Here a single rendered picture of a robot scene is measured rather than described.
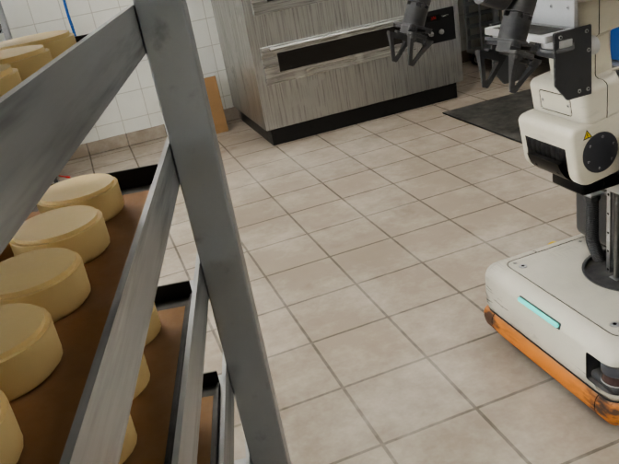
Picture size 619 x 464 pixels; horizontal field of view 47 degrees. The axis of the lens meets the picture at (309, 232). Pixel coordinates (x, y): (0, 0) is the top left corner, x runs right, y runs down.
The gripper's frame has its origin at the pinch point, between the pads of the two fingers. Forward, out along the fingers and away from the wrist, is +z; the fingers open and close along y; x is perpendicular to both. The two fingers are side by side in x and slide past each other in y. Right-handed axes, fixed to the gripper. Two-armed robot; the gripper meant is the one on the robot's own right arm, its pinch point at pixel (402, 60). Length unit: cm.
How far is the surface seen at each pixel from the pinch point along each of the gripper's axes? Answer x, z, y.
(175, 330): -76, 22, 126
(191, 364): -77, 20, 134
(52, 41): -86, 5, 128
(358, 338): 29, 95, -33
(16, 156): -87, 6, 149
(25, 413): -86, 16, 145
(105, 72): -84, 5, 135
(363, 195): 78, 70, -156
